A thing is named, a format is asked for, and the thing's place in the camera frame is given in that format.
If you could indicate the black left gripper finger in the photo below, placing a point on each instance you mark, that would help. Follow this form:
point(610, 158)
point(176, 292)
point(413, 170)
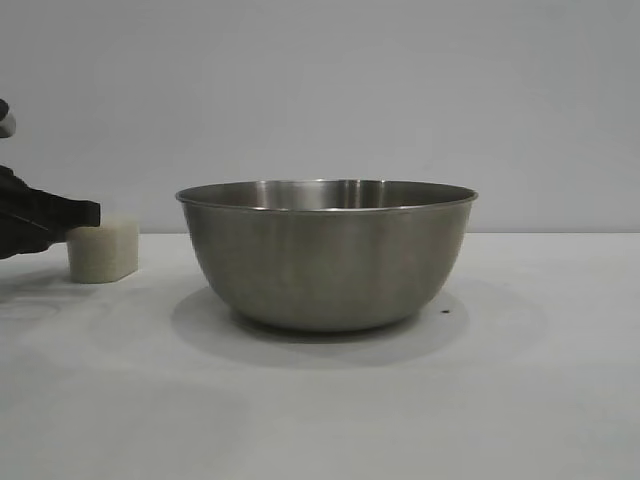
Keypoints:
point(60, 210)
point(30, 237)

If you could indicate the clear measuring cup with rice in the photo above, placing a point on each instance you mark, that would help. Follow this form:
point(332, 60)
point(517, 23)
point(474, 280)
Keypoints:
point(105, 250)

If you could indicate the stainless steel bowl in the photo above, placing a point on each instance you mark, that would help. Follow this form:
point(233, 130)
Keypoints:
point(325, 250)

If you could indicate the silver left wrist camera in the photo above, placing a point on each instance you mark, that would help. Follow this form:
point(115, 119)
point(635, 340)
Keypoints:
point(7, 126)

